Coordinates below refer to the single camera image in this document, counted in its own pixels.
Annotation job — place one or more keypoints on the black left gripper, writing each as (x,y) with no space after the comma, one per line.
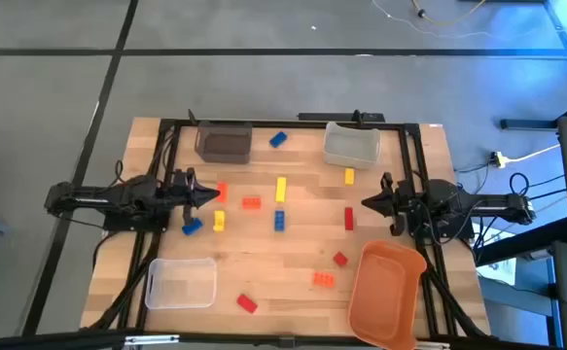
(183,189)

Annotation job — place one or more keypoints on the orange toy brick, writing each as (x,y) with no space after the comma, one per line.
(223,193)
(323,279)
(251,202)

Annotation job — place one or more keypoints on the black floor stand base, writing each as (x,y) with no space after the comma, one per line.
(531,124)

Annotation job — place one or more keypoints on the orange plastic bin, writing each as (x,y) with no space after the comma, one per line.
(385,296)

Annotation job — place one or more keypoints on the red toy brick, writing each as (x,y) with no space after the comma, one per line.
(340,258)
(348,219)
(247,303)

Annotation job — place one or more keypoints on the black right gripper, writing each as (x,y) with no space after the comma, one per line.
(399,201)

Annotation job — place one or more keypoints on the yellow white power adapter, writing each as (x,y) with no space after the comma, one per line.
(498,159)

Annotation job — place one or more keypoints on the silver aluminium bracket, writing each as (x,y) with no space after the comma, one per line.
(431,346)
(152,339)

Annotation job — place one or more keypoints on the blue toy brick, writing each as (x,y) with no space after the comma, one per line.
(279,220)
(194,228)
(278,139)

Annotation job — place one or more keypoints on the black bracket bar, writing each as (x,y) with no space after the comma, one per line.
(341,117)

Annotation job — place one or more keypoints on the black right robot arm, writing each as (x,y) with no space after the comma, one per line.
(482,204)

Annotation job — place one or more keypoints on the short yellow toy brick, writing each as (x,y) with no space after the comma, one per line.
(349,176)

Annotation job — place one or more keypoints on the black aluminium rig frame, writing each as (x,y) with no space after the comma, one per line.
(288,125)

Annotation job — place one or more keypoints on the clear plastic bin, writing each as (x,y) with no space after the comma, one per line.
(181,284)

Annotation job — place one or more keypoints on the long yellow toy brick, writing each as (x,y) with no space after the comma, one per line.
(280,189)

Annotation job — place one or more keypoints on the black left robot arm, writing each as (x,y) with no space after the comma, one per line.
(117,197)

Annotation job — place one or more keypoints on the white printed paper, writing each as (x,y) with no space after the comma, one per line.
(502,269)

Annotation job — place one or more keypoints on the white translucent plastic bin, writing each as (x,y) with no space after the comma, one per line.
(351,148)

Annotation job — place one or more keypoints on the dark grey plastic bin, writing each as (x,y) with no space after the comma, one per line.
(222,146)

